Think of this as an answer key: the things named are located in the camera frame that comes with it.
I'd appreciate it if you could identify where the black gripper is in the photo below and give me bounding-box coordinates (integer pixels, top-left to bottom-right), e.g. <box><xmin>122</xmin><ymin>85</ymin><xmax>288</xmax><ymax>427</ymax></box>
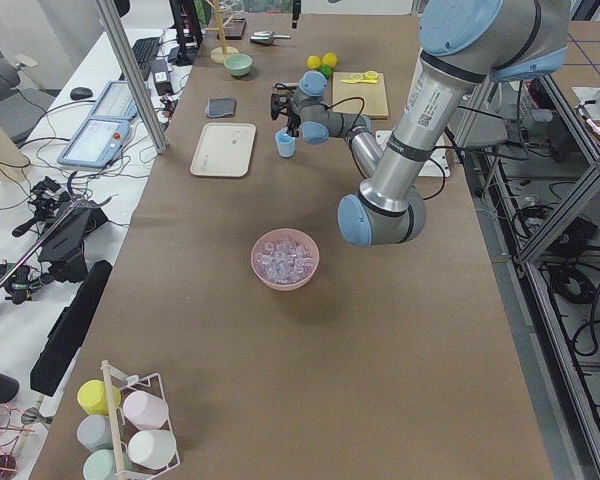
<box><xmin>286</xmin><ymin>0</ymin><xmax>302</xmax><ymax>137</ymax></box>

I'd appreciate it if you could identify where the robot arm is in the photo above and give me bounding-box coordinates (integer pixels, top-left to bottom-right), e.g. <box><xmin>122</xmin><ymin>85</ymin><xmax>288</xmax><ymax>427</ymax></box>
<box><xmin>287</xmin><ymin>1</ymin><xmax>570</xmax><ymax>247</ymax></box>

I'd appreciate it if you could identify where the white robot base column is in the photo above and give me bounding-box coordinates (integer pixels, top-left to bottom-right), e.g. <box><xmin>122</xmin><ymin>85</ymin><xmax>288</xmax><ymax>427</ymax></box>
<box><xmin>374</xmin><ymin>128</ymin><xmax>452</xmax><ymax>178</ymax></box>

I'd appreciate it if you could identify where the light blue cup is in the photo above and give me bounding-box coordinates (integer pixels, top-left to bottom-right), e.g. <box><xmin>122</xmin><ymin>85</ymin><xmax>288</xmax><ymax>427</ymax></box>
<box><xmin>274</xmin><ymin>128</ymin><xmax>296</xmax><ymax>158</ymax></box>

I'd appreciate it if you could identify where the steel ice scoop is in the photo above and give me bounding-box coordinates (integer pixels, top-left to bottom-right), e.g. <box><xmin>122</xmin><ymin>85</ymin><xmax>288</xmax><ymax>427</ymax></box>
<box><xmin>249</xmin><ymin>31</ymin><xmax>291</xmax><ymax>46</ymax></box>

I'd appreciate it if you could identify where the pile of clear ice cubes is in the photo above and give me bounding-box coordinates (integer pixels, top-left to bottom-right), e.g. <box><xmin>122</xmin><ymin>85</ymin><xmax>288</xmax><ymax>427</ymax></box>
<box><xmin>254</xmin><ymin>236</ymin><xmax>316</xmax><ymax>286</ymax></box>

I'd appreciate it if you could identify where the pink cup in rack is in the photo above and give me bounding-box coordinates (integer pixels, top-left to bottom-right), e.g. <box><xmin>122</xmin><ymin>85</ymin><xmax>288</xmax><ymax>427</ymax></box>
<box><xmin>122</xmin><ymin>391</ymin><xmax>169</xmax><ymax>430</ymax></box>

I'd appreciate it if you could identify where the yellow cup in rack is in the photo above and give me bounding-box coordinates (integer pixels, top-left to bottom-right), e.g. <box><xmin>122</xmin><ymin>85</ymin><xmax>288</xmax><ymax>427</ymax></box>
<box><xmin>77</xmin><ymin>379</ymin><xmax>108</xmax><ymax>415</ymax></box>

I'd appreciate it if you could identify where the white cup in rack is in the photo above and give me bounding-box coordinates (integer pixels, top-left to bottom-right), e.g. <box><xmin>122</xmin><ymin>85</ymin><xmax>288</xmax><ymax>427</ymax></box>
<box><xmin>127</xmin><ymin>430</ymin><xmax>177</xmax><ymax>470</ymax></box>

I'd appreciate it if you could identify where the grey cup in rack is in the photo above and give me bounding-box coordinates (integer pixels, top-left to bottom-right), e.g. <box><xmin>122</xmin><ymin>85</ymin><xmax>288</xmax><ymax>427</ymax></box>
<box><xmin>76</xmin><ymin>415</ymin><xmax>113</xmax><ymax>452</ymax></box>

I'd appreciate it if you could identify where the mint cup in rack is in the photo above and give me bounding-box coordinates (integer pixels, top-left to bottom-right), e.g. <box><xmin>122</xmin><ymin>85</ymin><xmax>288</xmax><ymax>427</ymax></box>
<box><xmin>82</xmin><ymin>449</ymin><xmax>117</xmax><ymax>480</ymax></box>

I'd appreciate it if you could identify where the yellow lemon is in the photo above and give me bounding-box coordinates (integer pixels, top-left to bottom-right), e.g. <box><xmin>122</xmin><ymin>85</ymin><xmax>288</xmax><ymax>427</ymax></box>
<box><xmin>321</xmin><ymin>52</ymin><xmax>338</xmax><ymax>69</ymax></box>
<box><xmin>306</xmin><ymin>55</ymin><xmax>322</xmax><ymax>70</ymax></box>

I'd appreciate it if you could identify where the green lime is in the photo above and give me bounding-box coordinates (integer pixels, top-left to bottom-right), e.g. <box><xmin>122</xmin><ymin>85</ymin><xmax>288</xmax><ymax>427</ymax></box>
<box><xmin>320</xmin><ymin>65</ymin><xmax>332</xmax><ymax>79</ymax></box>

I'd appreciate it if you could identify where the yellow plastic knife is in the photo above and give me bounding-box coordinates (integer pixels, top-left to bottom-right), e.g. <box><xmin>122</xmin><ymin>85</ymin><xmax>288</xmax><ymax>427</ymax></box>
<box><xmin>339</xmin><ymin>78</ymin><xmax>379</xmax><ymax>84</ymax></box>

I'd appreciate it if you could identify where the mint green bowl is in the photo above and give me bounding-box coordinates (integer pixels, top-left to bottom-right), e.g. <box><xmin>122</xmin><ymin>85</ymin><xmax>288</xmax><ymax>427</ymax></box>
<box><xmin>223</xmin><ymin>53</ymin><xmax>253</xmax><ymax>78</ymax></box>

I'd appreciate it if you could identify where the lemon slice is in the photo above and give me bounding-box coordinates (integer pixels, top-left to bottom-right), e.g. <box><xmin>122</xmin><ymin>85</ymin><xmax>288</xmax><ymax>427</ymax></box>
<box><xmin>363</xmin><ymin>71</ymin><xmax>379</xmax><ymax>80</ymax></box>

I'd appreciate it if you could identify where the wooden cutting board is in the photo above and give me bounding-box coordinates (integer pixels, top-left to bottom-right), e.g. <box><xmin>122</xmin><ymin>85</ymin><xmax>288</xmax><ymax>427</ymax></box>
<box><xmin>331</xmin><ymin>72</ymin><xmax>389</xmax><ymax>120</ymax></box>

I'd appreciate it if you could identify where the grey folded cloth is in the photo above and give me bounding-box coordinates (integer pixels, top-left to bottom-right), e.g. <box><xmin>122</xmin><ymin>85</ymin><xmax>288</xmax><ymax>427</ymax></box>
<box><xmin>205</xmin><ymin>97</ymin><xmax>237</xmax><ymax>118</ymax></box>

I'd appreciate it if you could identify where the wooden mug tree stand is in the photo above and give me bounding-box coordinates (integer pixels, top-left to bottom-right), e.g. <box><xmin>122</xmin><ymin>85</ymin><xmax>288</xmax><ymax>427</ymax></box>
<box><xmin>207</xmin><ymin>0</ymin><xmax>239</xmax><ymax>64</ymax></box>

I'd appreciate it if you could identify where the black glass rack tray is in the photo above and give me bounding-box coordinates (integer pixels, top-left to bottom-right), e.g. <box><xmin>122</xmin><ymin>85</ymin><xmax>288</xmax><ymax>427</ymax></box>
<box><xmin>223</xmin><ymin>18</ymin><xmax>247</xmax><ymax>40</ymax></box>

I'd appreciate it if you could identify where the cream rabbit tray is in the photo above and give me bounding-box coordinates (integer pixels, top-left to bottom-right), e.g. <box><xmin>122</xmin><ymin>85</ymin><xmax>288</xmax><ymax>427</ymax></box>
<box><xmin>190</xmin><ymin>122</ymin><xmax>257</xmax><ymax>178</ymax></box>

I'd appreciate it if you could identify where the black keyboard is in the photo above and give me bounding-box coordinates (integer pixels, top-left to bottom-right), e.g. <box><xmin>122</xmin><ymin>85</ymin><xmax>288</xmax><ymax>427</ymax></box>
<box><xmin>132</xmin><ymin>37</ymin><xmax>161</xmax><ymax>81</ymax></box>

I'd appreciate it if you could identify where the pink bowl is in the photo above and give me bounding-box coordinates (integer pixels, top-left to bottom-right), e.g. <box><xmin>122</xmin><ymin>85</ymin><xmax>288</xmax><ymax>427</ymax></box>
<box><xmin>250</xmin><ymin>228</ymin><xmax>320</xmax><ymax>291</ymax></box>

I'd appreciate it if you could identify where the far teach pendant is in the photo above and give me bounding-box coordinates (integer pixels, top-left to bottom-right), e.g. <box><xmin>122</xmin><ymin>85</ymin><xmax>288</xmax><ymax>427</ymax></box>
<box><xmin>90</xmin><ymin>80</ymin><xmax>138</xmax><ymax>120</ymax></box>

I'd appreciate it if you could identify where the teach pendant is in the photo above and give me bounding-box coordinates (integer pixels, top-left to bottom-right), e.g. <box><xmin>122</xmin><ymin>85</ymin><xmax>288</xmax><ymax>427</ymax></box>
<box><xmin>90</xmin><ymin>80</ymin><xmax>138</xmax><ymax>120</ymax></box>
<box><xmin>57</xmin><ymin>118</ymin><xmax>130</xmax><ymax>169</ymax></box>

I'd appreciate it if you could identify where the near teach pendant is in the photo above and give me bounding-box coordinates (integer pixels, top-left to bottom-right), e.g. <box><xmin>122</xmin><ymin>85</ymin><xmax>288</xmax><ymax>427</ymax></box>
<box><xmin>57</xmin><ymin>118</ymin><xmax>130</xmax><ymax>169</ymax></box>

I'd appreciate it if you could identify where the black computer mouse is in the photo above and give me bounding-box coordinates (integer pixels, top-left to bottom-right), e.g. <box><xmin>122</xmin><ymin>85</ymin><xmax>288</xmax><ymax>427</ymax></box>
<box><xmin>69</xmin><ymin>87</ymin><xmax>93</xmax><ymax>101</ymax></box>

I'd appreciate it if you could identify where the black bar device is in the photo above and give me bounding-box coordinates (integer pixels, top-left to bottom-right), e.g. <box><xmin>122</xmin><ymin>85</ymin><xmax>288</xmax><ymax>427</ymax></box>
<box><xmin>30</xmin><ymin>260</ymin><xmax>112</xmax><ymax>396</ymax></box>

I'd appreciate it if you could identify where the aluminium frame post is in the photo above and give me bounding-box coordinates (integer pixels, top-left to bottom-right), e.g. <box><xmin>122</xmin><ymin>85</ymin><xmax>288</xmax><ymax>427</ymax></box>
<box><xmin>95</xmin><ymin>0</ymin><xmax>168</xmax><ymax>155</ymax></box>

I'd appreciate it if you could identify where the white wire cup rack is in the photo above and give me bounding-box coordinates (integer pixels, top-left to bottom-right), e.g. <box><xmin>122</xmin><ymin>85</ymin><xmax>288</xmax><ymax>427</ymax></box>
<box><xmin>101</xmin><ymin>360</ymin><xmax>181</xmax><ymax>479</ymax></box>

